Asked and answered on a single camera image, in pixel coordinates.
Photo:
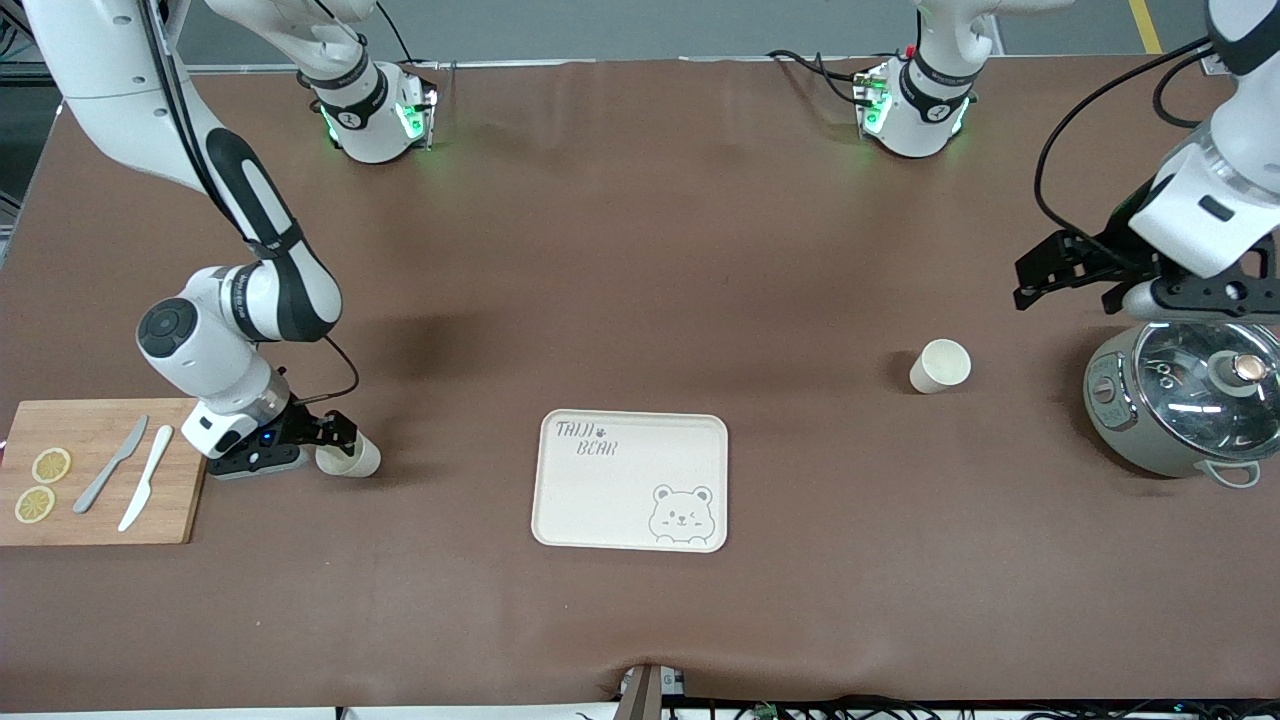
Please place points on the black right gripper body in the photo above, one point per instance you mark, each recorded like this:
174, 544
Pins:
298, 421

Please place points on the grey table edge clamp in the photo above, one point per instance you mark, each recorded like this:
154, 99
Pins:
642, 695

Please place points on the white plastic knife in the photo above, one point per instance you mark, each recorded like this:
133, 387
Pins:
145, 480

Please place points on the grey plastic knife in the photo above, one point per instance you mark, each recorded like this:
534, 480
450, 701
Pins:
110, 465

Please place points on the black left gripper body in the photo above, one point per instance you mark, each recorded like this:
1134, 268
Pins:
1117, 252

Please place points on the cream bear print tray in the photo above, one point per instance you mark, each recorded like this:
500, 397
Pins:
620, 490

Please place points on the grey-green electric pot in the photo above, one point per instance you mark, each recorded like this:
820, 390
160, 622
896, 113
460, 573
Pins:
1120, 420

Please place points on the wooden cutting board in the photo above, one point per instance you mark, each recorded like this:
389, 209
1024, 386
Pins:
170, 510

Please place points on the glass pot lid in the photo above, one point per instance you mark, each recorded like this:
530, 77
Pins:
1190, 400

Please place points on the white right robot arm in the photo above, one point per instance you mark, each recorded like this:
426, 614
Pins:
220, 360

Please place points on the lemon slice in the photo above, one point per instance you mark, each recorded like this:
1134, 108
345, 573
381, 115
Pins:
51, 465
35, 504

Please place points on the white IKEA cup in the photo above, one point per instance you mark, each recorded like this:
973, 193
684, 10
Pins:
932, 372
362, 460

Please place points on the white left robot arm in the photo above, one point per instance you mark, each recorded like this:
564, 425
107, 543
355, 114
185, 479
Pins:
925, 120

